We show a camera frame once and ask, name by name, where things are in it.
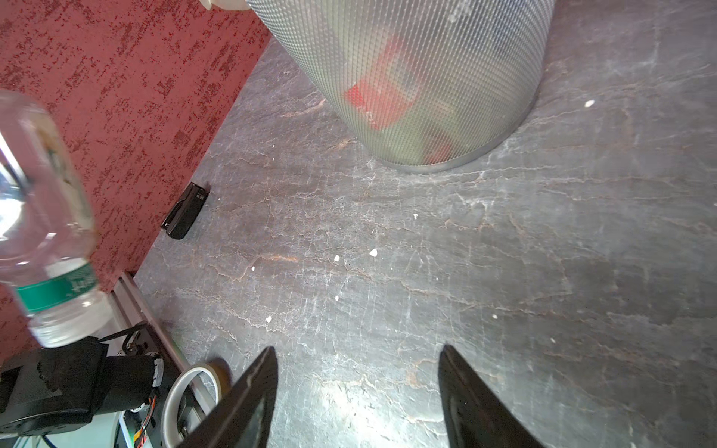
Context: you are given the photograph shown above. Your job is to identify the clear plastic bin liner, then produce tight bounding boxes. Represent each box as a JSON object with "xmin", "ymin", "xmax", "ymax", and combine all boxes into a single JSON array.
[{"xmin": 199, "ymin": 0, "xmax": 251, "ymax": 11}]

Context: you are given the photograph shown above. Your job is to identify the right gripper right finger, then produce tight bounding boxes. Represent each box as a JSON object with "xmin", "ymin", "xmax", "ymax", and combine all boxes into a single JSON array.
[{"xmin": 438, "ymin": 345, "xmax": 542, "ymax": 448}]

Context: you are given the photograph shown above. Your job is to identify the black stapler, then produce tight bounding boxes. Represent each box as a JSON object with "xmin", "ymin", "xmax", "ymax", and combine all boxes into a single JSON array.
[{"xmin": 161, "ymin": 182, "xmax": 210, "ymax": 240}]

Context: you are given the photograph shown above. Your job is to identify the grey mesh waste bin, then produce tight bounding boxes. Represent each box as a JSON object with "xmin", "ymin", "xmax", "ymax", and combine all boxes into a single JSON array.
[{"xmin": 251, "ymin": 1, "xmax": 555, "ymax": 173}]

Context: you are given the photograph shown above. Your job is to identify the aluminium front rail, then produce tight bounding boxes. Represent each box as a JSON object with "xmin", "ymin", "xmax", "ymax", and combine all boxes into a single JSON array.
[{"xmin": 108, "ymin": 271, "xmax": 217, "ymax": 416}]

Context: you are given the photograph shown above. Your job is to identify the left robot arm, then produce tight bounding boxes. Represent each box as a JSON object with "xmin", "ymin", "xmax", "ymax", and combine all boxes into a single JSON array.
[{"xmin": 1, "ymin": 337, "xmax": 164, "ymax": 436}]

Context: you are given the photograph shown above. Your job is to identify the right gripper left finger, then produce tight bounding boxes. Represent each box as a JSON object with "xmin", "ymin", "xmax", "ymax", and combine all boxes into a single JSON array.
[{"xmin": 179, "ymin": 346, "xmax": 278, "ymax": 448}]

